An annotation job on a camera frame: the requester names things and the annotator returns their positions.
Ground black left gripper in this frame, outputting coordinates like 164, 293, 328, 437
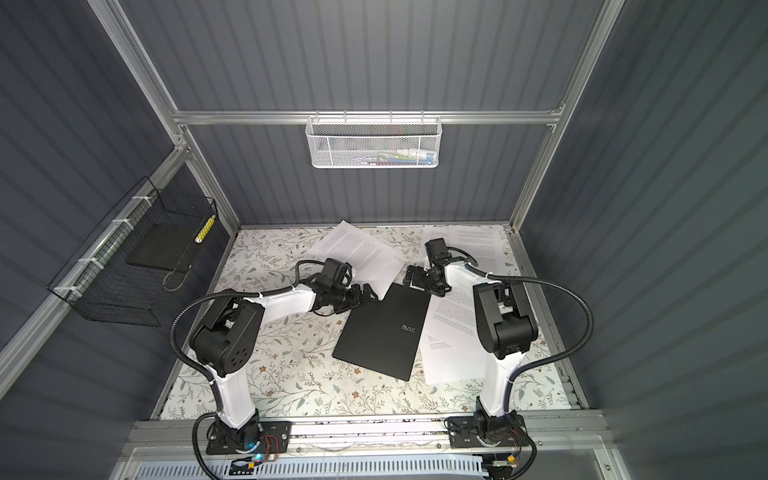
331, 284, 378, 314

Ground black file folder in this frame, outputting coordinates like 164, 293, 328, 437
332, 284, 431, 381

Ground printed paper sheet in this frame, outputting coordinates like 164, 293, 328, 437
309, 221, 405, 300
420, 285, 487, 385
422, 225, 519, 275

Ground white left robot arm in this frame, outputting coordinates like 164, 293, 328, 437
180, 282, 379, 430

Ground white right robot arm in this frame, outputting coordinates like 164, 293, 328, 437
404, 257, 539, 417

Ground pens in white basket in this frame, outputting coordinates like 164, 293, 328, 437
350, 148, 438, 167

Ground yellow marker pen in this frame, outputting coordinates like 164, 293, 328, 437
194, 214, 217, 244

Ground black pad in basket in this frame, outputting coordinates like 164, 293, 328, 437
126, 224, 202, 273

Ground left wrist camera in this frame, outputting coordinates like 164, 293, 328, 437
316, 258, 353, 290

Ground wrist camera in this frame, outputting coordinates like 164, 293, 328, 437
424, 238, 452, 265
316, 258, 353, 290

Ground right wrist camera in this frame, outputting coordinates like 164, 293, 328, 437
424, 238, 452, 265

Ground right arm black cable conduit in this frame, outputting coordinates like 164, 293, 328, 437
446, 245, 595, 415

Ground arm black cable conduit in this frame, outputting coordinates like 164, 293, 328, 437
169, 259, 328, 480
446, 245, 595, 415

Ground white wire mesh basket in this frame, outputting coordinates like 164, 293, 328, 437
305, 119, 443, 169

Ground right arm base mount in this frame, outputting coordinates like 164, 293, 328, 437
443, 410, 530, 450

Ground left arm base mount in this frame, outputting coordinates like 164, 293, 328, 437
205, 419, 293, 455

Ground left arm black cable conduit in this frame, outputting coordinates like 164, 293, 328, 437
169, 259, 328, 480

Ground white slotted cable duct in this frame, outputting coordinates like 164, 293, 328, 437
134, 455, 490, 480

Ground aluminium front rail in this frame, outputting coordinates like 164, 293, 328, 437
118, 410, 615, 462

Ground black wire mesh basket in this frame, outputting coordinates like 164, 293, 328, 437
48, 180, 218, 327

